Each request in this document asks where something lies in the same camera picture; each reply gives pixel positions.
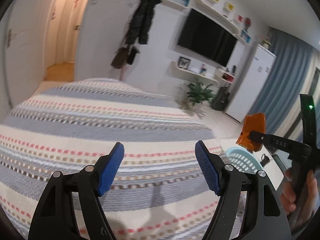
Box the white curved wall shelf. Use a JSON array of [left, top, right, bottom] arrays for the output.
[[171, 61, 219, 83]]

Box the green potted plant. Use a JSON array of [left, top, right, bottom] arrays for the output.
[[179, 79, 217, 110]]

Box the small blue cube shelf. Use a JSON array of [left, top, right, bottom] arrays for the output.
[[240, 29, 252, 43]]

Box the white door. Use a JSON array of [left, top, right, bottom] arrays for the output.
[[0, 0, 67, 110]]

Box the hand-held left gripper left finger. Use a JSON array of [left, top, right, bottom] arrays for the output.
[[28, 142, 125, 240]]

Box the striped blanket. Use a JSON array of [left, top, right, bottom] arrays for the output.
[[0, 77, 250, 240]]

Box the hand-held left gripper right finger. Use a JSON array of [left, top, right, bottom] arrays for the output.
[[194, 140, 292, 240]]

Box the light blue plastic basket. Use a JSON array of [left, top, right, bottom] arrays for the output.
[[224, 146, 263, 178]]

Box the black television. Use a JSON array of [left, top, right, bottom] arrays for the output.
[[177, 8, 237, 67]]

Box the black guitar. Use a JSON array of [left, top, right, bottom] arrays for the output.
[[211, 86, 230, 111]]

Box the black coat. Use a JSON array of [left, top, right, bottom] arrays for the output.
[[125, 0, 162, 45]]

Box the white fridge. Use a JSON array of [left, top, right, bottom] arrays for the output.
[[225, 44, 277, 123]]

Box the brown bag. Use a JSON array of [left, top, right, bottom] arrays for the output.
[[111, 47, 129, 68]]

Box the orange wrapper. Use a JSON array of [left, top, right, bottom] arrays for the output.
[[236, 113, 266, 152]]

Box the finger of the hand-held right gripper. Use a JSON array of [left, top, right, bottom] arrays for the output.
[[249, 131, 312, 161]]

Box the black bag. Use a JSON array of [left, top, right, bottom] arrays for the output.
[[126, 46, 140, 65]]

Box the framed butterfly picture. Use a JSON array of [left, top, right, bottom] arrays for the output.
[[178, 57, 192, 70]]

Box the blue curtain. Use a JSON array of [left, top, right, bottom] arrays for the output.
[[246, 29, 320, 140]]

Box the white box shelf red inside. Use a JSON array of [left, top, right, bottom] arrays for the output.
[[217, 68, 236, 83]]

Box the person's right hand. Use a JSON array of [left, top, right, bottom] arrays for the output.
[[280, 167, 318, 230]]

